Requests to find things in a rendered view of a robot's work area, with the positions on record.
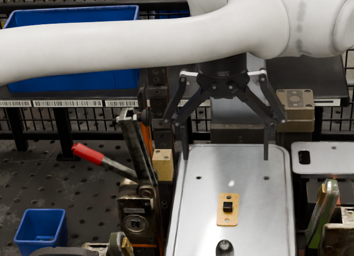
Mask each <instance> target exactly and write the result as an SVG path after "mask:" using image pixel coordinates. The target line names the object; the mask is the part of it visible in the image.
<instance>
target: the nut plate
mask: <svg viewBox="0 0 354 256"><path fill-rule="evenodd" d="M228 195H229V196H230V197H231V199H227V196H228ZM227 202H229V203H230V206H225V205H226V203H227ZM238 212H239V194H237V193H220V194H219V199H218V210H217V221H216V224H217V225H218V226H230V227H235V226H237V225H238ZM227 219H228V220H230V221H229V222H225V220H227Z"/></svg>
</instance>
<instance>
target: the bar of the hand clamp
mask: <svg viewBox="0 0 354 256"><path fill-rule="evenodd" d="M140 122H142V123H143V125H144V126H145V127H147V126H150V125H151V124H152V116H151V112H150V111H149V110H148V109H146V110H143V112H142V113H141V116H139V115H138V114H136V112H135V109H134V107H129V108H128V107H126V108H122V109H121V112H120V116H118V117H116V119H113V120H112V124H113V125H117V126H118V127H119V126H120V128H121V131H122V134H123V137H124V140H125V143H126V146H127V149H128V151H129V154H130V157H131V160H132V163H133V166H134V169H135V172H136V176H137V179H138V181H139V184H140V186H142V185H145V184H146V185H151V186H153V187H156V186H158V182H157V179H156V176H155V173H154V170H153V166H152V163H151V160H150V157H149V153H148V150H147V148H146V145H145V141H144V138H143V135H142V131H141V128H140V125H139V123H140ZM151 179H153V180H154V184H153V183H152V180H151Z"/></svg>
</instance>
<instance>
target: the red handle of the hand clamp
mask: <svg viewBox="0 0 354 256"><path fill-rule="evenodd" d="M71 150H73V154H75V155H77V156H79V157H81V158H83V159H85V160H87V161H89V162H91V163H93V164H95V165H97V166H99V165H100V166H102V167H104V168H106V169H108V170H110V171H112V172H114V173H116V174H118V175H120V176H122V177H125V178H127V179H129V180H131V181H133V182H135V183H137V184H139V181H138V179H137V176H136V172H135V171H134V170H132V169H130V168H128V167H126V166H124V165H122V164H120V163H117V162H115V161H113V160H111V159H109V158H107V157H105V156H104V154H102V153H100V152H97V151H95V150H93V149H91V148H89V147H87V146H85V145H83V144H81V143H79V142H78V143H77V144H74V145H73V147H72V149H71Z"/></svg>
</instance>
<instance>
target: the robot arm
mask: <svg viewBox="0 0 354 256"><path fill-rule="evenodd" d="M187 2H188V5H189V8H190V17H184V18H172V19H150V20H136V21H111V22H86V23H62V24H44V25H32V26H22V27H14V28H7V29H0V87H1V86H4V85H7V84H11V83H14V82H18V81H23V80H27V79H32V78H38V77H46V76H55V75H66V74H78V73H90V72H103V71H116V70H128V69H135V68H148V67H160V66H172V65H183V64H193V63H198V67H199V70H198V72H197V73H191V72H188V70H187V69H185V68H183V69H181V71H180V77H179V83H178V85H177V87H176V89H175V91H174V93H173V95H172V97H171V99H170V101H169V103H168V105H167V107H166V109H165V111H164V114H163V120H162V122H163V123H164V124H168V123H171V124H173V125H174V131H175V139H176V140H177V141H182V151H183V160H188V155H189V139H188V126H187V118H188V117H189V116H190V115H191V114H192V113H193V112H194V111H195V110H196V109H197V108H198V107H199V106H200V105H201V104H202V103H204V102H205V101H206V100H207V99H208V98H209V97H212V98H214V99H222V98H225V99H233V98H234V97H237V98H238V99H239V100H240V101H241V102H244V103H245V104H246V105H248V106H249V107H250V108H251V109H252V110H253V111H254V112H255V113H256V114H257V115H258V116H260V117H261V118H262V119H263V120H264V160H265V161H268V152H269V141H274V140H275V139H276V125H277V124H279V123H282V124H285V123H287V112H286V110H285V108H284V106H283V105H282V103H281V101H280V99H279V98H278V96H277V94H276V93H275V91H274V89H273V87H272V86H271V84H270V82H269V81H268V77H267V70H266V68H264V67H262V68H260V69H259V71H257V72H249V71H248V69H247V52H249V53H250V54H252V55H253V56H255V57H257V58H261V59H265V60H268V59H271V58H275V57H285V56H295V57H300V56H302V55H306V56H310V57H317V58H321V57H333V56H337V55H341V54H342V53H344V52H345V51H346V50H348V49H350V48H351V47H353V46H354V0H187ZM193 81H196V82H197V83H198V84H199V85H200V87H199V89H198V91H197V92H196V93H195V94H194V95H193V96H192V97H191V98H190V99H189V100H188V101H187V102H186V103H185V104H184V105H183V106H182V108H181V109H180V110H179V111H178V112H176V113H174V112H175V110H176V108H177V106H178V104H179V102H180V100H181V98H182V96H183V94H184V92H185V90H186V86H187V87H189V86H190V85H191V84H192V82H193ZM250 81H254V83H255V84H256V85H257V86H260V89H261V91H262V93H263V95H264V96H265V98H266V99H267V101H268V103H269V104H270V106H271V108H272V109H273V111H274V113H273V112H272V111H271V110H270V109H269V108H268V107H267V106H266V105H265V104H264V103H263V102H262V101H261V100H260V99H259V98H258V97H257V96H256V95H255V94H254V93H253V92H252V91H251V90H250V89H249V87H248V86H247V84H248V83H249V82H250Z"/></svg>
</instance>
